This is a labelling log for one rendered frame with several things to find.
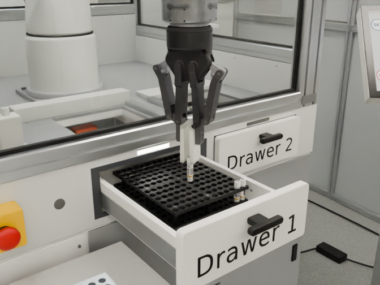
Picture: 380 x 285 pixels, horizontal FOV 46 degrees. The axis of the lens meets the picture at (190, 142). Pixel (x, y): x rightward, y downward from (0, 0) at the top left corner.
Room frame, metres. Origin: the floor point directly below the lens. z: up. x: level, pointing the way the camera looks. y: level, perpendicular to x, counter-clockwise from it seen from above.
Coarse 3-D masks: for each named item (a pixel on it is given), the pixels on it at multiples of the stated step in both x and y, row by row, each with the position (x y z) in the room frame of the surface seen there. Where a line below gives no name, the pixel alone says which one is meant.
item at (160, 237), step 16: (144, 160) 0.94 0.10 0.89; (208, 160) 0.93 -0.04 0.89; (112, 176) 0.89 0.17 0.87; (240, 176) 0.84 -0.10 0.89; (112, 192) 0.78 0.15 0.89; (256, 192) 0.81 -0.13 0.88; (112, 208) 0.78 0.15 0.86; (128, 208) 0.73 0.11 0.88; (128, 224) 0.73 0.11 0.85; (144, 224) 0.69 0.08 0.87; (160, 224) 0.65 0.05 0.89; (144, 240) 0.69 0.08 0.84; (160, 240) 0.65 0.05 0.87
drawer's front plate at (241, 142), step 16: (256, 128) 1.06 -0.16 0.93; (272, 128) 1.09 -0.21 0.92; (288, 128) 1.13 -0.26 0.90; (224, 144) 0.99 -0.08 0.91; (240, 144) 1.02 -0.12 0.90; (256, 144) 1.06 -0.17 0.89; (272, 144) 1.09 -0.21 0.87; (288, 144) 1.13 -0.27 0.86; (224, 160) 0.99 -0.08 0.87; (256, 160) 1.06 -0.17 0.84; (272, 160) 1.10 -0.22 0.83
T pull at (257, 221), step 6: (252, 216) 0.65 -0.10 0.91; (258, 216) 0.65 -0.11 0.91; (264, 216) 0.65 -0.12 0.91; (276, 216) 0.65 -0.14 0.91; (252, 222) 0.64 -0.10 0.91; (258, 222) 0.63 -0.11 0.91; (264, 222) 0.63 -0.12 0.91; (270, 222) 0.63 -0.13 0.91; (276, 222) 0.64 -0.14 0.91; (282, 222) 0.65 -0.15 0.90; (252, 228) 0.61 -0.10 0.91; (258, 228) 0.61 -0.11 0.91; (264, 228) 0.62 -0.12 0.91; (252, 234) 0.61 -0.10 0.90
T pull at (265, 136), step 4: (260, 136) 1.06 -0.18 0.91; (264, 136) 1.05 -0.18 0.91; (268, 136) 1.04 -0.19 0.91; (272, 136) 1.04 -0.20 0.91; (276, 136) 1.05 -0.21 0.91; (280, 136) 1.06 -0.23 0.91; (260, 140) 1.03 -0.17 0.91; (264, 140) 1.02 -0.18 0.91; (268, 140) 1.03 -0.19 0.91; (272, 140) 1.04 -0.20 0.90
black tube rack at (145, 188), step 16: (160, 160) 0.92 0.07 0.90; (176, 160) 0.93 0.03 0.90; (128, 176) 0.83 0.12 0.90; (144, 176) 0.83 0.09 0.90; (160, 176) 0.84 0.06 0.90; (176, 176) 0.83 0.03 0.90; (208, 176) 0.84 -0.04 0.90; (224, 176) 0.84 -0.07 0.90; (128, 192) 0.82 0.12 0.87; (144, 192) 0.77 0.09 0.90; (160, 192) 0.76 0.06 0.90; (176, 192) 0.77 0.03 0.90; (192, 192) 0.77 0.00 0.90; (208, 192) 0.77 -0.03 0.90; (144, 208) 0.76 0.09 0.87; (160, 208) 0.75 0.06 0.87; (208, 208) 0.75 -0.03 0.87; (224, 208) 0.75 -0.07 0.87; (176, 224) 0.70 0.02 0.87
